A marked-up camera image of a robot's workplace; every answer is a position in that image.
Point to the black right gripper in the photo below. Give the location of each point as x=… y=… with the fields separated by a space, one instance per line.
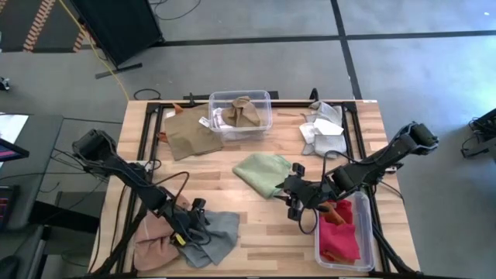
x=306 y=191

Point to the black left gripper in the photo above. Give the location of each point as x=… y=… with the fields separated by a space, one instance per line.
x=191 y=226

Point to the grey towel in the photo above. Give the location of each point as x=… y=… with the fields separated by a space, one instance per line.
x=217 y=240

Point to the light green towel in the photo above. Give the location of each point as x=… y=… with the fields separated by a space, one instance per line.
x=263 y=174

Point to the pink towel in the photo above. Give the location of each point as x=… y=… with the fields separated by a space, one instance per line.
x=155 y=244

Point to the small red towel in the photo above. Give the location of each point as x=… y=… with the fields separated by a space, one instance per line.
x=345 y=211

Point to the light beige knit towel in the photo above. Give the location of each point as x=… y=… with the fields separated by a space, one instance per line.
x=325 y=145

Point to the large red towel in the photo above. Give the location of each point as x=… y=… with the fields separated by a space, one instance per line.
x=341 y=242

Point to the clear plastic bin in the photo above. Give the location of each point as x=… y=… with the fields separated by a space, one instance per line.
x=366 y=232
x=265 y=116

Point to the tan towel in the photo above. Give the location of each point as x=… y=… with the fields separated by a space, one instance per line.
x=244 y=114
x=190 y=133

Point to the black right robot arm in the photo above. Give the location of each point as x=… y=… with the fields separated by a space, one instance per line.
x=387 y=155

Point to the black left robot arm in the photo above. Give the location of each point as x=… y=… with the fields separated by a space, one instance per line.
x=128 y=174

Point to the yellow gripper tag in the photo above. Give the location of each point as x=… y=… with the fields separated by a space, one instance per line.
x=180 y=240

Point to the grey desk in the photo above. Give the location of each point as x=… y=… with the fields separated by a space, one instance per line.
x=38 y=155

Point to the dark display panel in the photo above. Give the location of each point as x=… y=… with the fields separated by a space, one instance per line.
x=5 y=205

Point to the desk monitor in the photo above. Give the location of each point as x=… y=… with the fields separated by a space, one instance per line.
x=11 y=151

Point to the black floor equipment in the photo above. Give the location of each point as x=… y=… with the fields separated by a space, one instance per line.
x=480 y=135

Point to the black partition panel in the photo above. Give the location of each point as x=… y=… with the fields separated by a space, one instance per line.
x=116 y=27

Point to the small black floor device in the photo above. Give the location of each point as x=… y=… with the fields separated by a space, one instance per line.
x=3 y=83

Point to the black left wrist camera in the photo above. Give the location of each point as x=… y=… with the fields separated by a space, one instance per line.
x=198 y=204

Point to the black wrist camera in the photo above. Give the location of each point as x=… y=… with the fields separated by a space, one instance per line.
x=198 y=204
x=299 y=169

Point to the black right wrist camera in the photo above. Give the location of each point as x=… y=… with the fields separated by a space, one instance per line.
x=299 y=169

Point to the black table frame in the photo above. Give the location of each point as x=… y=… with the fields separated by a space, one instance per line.
x=294 y=104

